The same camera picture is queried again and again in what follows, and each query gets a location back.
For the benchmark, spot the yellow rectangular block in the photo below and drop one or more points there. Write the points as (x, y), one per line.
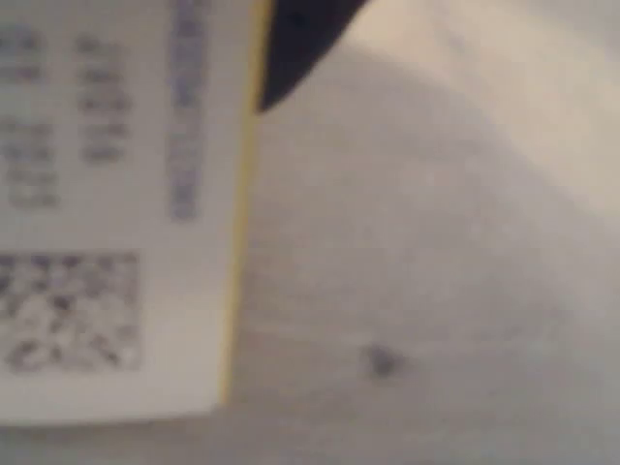
(145, 232)

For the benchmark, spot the white creased cloth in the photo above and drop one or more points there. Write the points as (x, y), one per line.
(412, 242)

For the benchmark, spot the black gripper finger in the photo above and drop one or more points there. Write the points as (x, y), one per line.
(300, 39)

